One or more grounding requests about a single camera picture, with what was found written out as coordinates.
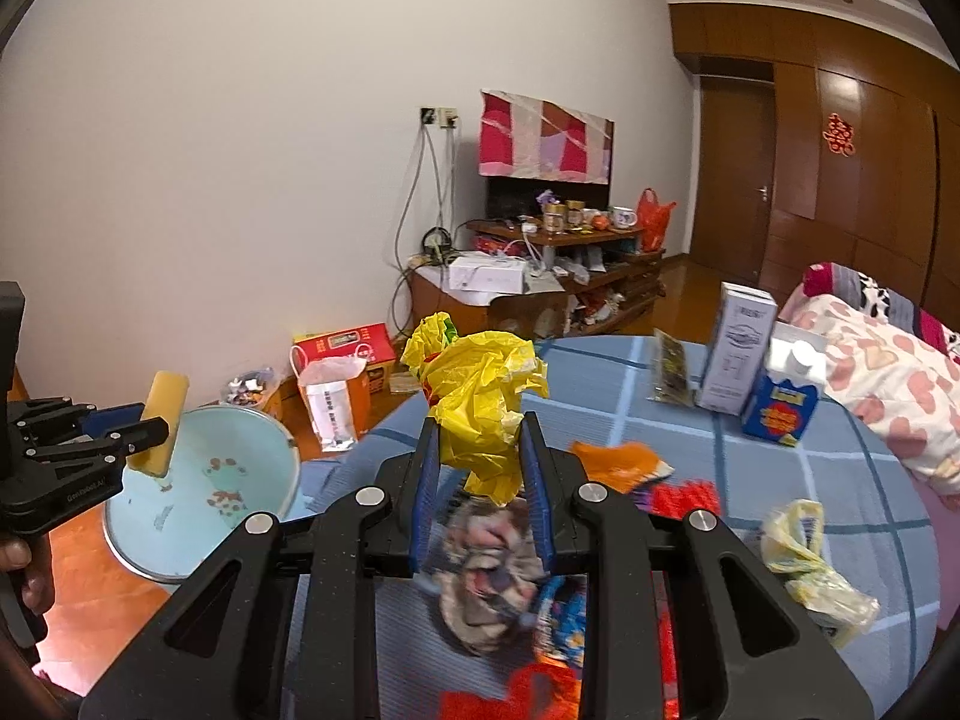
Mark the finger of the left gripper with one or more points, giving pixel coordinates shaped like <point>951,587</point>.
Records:
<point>62,418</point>
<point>123,442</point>

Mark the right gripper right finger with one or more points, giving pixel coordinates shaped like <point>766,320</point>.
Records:
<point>743,647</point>

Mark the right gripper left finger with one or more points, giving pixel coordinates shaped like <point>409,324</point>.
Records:
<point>280,621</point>

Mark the yellow sponge block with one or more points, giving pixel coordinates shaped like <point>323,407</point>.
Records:
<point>162,415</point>

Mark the red plastic bag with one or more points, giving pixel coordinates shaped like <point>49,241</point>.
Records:
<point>551,686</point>

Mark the orange foil wrapper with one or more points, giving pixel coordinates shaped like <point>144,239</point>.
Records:
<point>622,467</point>

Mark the colourful wrapper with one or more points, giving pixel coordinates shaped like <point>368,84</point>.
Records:
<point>494,588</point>

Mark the red mesh net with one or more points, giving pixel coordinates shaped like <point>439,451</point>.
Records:
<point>678,500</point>

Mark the light blue trash bin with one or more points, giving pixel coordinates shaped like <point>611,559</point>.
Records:
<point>228,463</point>

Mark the person left hand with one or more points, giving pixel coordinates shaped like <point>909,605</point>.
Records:
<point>34,560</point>

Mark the clear bag of scraps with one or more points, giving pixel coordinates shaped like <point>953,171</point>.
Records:
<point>251,389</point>

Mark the pale yellow plastic bag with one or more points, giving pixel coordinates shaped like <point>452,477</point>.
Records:
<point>792,539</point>

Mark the blue checkered table cloth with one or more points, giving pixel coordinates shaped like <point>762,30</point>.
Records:
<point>877,531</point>

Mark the white paper shopping bag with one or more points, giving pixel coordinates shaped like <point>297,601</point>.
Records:
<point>336,392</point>

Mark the blue white milk carton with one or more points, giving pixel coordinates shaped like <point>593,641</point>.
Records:
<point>788,388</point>

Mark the dark snack packet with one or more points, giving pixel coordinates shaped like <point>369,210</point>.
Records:
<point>670,382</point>

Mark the red cardboard box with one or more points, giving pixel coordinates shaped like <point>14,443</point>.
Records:
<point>369,342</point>

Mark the tall white carton box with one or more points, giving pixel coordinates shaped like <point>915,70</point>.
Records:
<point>738,348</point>

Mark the wooden tv cabinet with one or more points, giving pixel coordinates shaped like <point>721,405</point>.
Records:
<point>586,282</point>

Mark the cow pattern pillow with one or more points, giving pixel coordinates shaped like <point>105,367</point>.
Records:
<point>868,296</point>

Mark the white box on cabinet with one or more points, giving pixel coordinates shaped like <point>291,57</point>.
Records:
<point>482,273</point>

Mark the orange plastic bag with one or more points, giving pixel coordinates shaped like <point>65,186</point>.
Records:
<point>654,218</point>

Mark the white mug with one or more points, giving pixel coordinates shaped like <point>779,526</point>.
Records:
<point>623,217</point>

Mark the wooden door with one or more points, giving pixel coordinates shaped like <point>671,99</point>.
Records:
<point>737,163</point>

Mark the wooden wardrobe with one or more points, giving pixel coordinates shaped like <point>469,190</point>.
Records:
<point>822,140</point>

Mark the pink patchwork cover cloth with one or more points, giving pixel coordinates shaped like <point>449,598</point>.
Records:
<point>537,140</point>

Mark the wall power socket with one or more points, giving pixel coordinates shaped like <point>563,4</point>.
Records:
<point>442,117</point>

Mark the red paper wall decoration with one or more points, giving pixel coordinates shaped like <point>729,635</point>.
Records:
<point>838,134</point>

